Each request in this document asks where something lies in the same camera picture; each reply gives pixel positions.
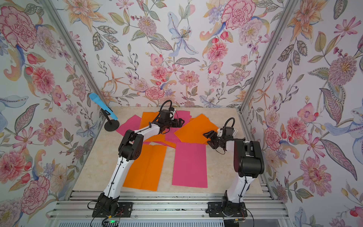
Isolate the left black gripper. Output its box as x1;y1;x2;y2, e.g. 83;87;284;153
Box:
163;117;184;129

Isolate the left aluminium corner post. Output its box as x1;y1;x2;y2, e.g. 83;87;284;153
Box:
36;0;110;110

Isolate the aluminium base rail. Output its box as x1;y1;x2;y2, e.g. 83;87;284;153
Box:
46;191;292;227

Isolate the pink paper far left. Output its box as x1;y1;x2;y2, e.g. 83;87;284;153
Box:
116;115;141;136

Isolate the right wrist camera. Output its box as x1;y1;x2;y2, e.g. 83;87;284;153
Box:
225;127;238;137

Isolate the orange paper bottom sheet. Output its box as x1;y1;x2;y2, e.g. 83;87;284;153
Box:
123;145;167;191

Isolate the orange paper sheet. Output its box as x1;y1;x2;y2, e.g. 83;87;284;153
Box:
174;114;217;144
140;112;176;148
123;145;167;191

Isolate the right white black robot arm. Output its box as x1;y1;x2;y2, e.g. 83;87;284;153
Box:
203;126;265;218

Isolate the blue microphone on stand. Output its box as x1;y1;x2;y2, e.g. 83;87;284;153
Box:
89;93;120;131

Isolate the right aluminium corner post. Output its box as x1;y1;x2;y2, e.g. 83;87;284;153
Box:
239;0;298;113

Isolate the aluminium corner post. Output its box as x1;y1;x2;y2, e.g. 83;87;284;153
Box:
239;0;298;113
36;0;110;110

